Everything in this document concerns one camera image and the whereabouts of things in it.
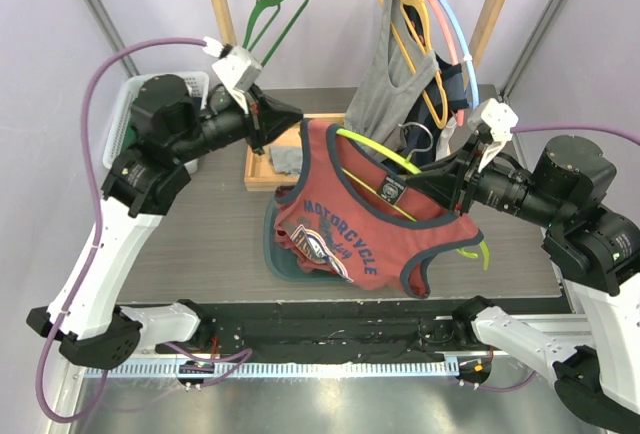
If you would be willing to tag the teal plastic tub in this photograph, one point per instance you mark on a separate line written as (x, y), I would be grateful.
(282, 262)

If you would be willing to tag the pink hanger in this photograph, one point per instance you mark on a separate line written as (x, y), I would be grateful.
(451, 71)

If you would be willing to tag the green folded shirt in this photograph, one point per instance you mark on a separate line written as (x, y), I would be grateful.
(129, 137)

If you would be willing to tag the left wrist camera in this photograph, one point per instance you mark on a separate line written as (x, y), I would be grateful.
(235, 67)

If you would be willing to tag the light blue hanger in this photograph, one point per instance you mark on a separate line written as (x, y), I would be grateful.
(467, 58)

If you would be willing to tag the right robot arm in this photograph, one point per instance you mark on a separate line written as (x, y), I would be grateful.
(596, 251)

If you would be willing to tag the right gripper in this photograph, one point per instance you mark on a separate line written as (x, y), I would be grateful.
(463, 184)

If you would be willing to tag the yellow hanger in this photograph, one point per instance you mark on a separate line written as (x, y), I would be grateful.
(425, 46)

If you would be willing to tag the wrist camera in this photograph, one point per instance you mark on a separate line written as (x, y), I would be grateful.
(499, 119)
(235, 67)

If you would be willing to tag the white plastic basket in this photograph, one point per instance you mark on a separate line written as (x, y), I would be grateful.
(198, 86)

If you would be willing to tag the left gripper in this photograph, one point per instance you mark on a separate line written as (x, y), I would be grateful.
(265, 118)

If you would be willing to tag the maroon graphic tank top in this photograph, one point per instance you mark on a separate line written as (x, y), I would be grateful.
(351, 216)

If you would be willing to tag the green plastic hanger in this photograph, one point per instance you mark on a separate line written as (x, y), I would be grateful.
(251, 40)

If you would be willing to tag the grey tank top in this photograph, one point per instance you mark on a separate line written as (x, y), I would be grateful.
(398, 75)

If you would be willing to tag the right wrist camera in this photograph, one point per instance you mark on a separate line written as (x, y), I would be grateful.
(499, 119)

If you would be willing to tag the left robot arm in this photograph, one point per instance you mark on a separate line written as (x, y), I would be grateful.
(172, 129)

